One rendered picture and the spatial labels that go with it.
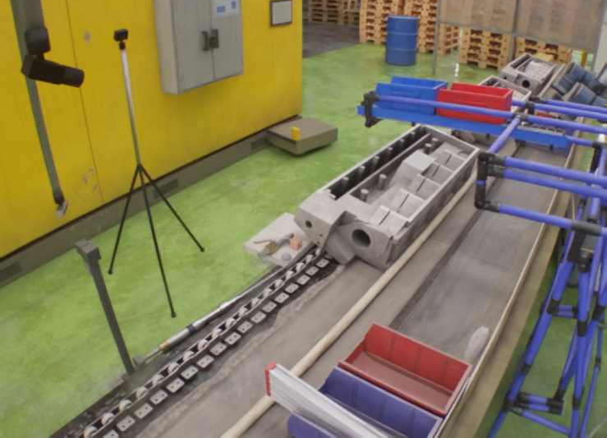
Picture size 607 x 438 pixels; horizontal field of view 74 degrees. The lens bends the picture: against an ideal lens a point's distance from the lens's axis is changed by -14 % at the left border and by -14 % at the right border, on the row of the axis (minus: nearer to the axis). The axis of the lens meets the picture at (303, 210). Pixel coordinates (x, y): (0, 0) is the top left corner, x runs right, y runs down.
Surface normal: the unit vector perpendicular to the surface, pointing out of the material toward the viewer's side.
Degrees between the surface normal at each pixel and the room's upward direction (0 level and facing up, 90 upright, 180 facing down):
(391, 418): 88
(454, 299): 0
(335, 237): 40
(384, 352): 88
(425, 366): 88
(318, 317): 0
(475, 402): 0
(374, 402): 88
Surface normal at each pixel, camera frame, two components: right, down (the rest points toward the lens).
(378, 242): -0.59, 0.41
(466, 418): 0.00, -0.86
